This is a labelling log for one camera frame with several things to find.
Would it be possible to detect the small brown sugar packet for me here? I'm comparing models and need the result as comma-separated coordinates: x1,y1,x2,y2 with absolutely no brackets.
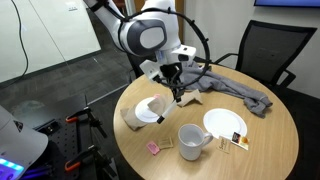
157,137,175,150

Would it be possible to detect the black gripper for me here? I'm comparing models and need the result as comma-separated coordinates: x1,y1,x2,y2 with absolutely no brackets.
159,62,185,103

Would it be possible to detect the gray hoodie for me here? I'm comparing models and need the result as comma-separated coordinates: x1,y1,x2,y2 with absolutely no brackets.
180,61,274,119

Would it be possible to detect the black wall cable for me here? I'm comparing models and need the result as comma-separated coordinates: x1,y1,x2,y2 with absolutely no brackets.
9,0,30,82

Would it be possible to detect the large glass whiteboard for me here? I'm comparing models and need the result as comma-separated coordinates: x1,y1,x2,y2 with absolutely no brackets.
0,0,103,85

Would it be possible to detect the wall mounted TV screen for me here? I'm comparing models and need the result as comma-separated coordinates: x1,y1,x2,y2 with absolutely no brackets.
253,0,320,9

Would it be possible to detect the white paper plate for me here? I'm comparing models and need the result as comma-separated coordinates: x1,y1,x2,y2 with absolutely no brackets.
202,107,249,141
134,96,165,124

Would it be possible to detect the white ceramic mug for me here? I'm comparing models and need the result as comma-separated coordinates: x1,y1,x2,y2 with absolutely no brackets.
177,123,215,162

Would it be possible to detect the black mesh office chair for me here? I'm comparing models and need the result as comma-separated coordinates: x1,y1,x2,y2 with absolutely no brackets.
213,19,318,90

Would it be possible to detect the white marker with black cap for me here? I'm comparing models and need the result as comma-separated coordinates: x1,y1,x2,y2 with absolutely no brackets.
156,99,178,125

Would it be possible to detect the crumpled brown paper napkin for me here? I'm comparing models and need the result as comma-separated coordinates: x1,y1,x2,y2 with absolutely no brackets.
176,88,204,108

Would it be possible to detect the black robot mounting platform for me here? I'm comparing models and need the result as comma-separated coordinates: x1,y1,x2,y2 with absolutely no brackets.
12,94,118,180

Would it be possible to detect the brown Sugar labelled packet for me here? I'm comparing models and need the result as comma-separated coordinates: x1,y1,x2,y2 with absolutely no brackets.
216,135,232,155

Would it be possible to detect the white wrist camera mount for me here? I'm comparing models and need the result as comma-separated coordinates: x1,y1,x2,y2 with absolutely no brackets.
139,44,198,83

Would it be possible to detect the black clamp with orange handle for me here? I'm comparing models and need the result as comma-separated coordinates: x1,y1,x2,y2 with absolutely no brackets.
65,106,108,139
64,143,118,180

